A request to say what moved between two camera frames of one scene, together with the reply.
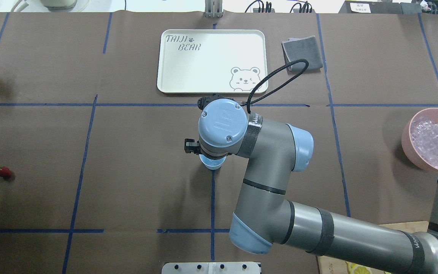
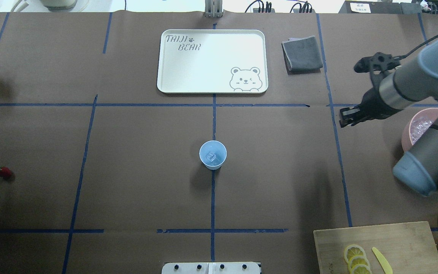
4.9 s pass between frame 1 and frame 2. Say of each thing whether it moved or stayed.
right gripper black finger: moved
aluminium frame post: stayed
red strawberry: stayed
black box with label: stayed
